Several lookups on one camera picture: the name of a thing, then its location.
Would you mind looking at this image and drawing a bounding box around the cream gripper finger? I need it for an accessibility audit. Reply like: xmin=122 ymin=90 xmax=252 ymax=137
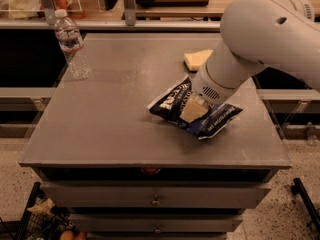
xmin=180 ymin=98 xmax=209 ymax=123

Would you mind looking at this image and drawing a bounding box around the blue Kettle chip bag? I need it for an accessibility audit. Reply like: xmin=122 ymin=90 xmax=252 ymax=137
xmin=148 ymin=76 xmax=242 ymax=139

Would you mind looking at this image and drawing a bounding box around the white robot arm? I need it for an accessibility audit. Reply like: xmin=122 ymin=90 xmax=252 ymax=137
xmin=180 ymin=0 xmax=320 ymax=123

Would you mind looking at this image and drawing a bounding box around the clear plastic water bottle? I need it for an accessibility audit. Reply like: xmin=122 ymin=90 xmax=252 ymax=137
xmin=54 ymin=9 xmax=92 ymax=80

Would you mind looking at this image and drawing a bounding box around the yellow sponge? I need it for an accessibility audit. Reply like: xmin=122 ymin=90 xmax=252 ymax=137
xmin=184 ymin=50 xmax=212 ymax=72

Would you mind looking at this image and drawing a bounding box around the grey drawer cabinet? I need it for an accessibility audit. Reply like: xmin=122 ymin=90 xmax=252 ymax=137
xmin=20 ymin=33 xmax=291 ymax=240

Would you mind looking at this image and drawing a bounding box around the wooden shelf with metal posts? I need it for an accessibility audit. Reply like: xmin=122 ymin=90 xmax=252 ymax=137
xmin=0 ymin=0 xmax=234 ymax=31

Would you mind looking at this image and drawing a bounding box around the black metal stand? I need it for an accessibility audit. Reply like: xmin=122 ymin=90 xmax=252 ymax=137
xmin=291 ymin=178 xmax=320 ymax=234

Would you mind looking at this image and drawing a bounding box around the lower grey drawer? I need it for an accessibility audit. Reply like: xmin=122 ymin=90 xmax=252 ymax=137
xmin=71 ymin=214 xmax=243 ymax=233

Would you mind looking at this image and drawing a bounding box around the grey drawer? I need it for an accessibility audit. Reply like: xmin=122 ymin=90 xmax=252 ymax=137
xmin=71 ymin=214 xmax=243 ymax=233
xmin=42 ymin=182 xmax=271 ymax=209

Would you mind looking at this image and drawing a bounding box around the upper grey drawer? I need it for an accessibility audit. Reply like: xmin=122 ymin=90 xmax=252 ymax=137
xmin=42 ymin=182 xmax=271 ymax=209

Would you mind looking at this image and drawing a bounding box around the clear plastic bin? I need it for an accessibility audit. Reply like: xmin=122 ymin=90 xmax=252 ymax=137
xmin=0 ymin=0 xmax=83 ymax=20

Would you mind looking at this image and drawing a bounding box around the black wire basket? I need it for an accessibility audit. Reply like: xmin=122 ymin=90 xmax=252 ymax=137
xmin=14 ymin=182 xmax=88 ymax=240

